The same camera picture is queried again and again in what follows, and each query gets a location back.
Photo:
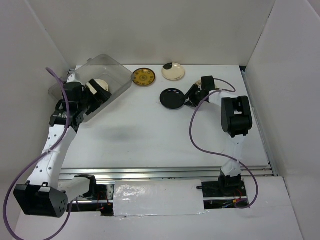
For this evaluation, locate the yellow patterned plate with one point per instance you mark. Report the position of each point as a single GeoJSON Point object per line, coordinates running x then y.
{"type": "Point", "coordinates": [144, 77]}

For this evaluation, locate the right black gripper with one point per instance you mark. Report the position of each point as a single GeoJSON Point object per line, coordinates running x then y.
{"type": "Point", "coordinates": [190, 94]}

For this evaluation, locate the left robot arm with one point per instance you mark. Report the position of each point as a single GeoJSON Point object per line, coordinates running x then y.
{"type": "Point", "coordinates": [42, 194]}

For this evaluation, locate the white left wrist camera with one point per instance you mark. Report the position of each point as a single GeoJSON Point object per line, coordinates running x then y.
{"type": "Point", "coordinates": [71, 78]}

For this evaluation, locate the cream plate with brown motifs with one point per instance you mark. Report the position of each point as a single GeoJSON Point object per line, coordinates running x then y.
{"type": "Point", "coordinates": [198, 83]}

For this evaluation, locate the cream plate with black patch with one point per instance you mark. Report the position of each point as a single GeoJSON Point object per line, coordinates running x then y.
{"type": "Point", "coordinates": [173, 71]}

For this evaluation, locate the black glossy plate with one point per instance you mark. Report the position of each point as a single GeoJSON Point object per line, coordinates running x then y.
{"type": "Point", "coordinates": [172, 98]}

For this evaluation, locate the clear plastic bin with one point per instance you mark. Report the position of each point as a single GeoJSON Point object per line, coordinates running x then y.
{"type": "Point", "coordinates": [103, 67]}

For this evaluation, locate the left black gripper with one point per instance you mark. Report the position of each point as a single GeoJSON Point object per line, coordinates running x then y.
{"type": "Point", "coordinates": [99, 98]}

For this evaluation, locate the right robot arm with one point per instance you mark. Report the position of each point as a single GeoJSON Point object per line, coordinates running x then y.
{"type": "Point", "coordinates": [236, 122]}

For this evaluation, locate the white cover panel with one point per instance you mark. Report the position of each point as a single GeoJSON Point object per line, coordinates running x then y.
{"type": "Point", "coordinates": [157, 198]}

